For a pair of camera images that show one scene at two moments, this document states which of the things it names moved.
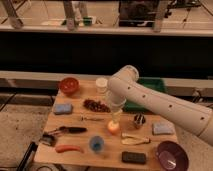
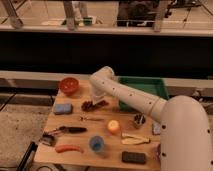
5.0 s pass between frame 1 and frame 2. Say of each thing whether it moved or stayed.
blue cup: stayed
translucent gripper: moved
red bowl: stayed
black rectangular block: stayed
